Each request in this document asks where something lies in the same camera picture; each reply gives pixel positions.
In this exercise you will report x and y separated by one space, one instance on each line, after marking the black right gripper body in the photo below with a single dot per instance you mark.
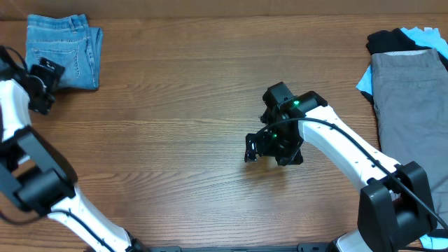
283 143

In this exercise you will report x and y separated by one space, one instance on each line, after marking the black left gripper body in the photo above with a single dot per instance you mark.
45 82

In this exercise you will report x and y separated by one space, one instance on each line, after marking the light blue denim jeans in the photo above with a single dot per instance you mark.
69 42

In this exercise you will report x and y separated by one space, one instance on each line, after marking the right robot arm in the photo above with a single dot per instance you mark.
395 204

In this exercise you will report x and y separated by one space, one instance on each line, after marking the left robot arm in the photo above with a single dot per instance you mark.
35 176

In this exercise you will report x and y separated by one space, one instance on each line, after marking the grey folded trousers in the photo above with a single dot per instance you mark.
410 100

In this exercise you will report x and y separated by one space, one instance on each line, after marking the black folded garment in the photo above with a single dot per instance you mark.
409 63

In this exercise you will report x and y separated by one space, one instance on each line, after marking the light blue folded garment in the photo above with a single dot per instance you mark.
406 82

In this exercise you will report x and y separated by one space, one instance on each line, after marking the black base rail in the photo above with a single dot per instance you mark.
238 248

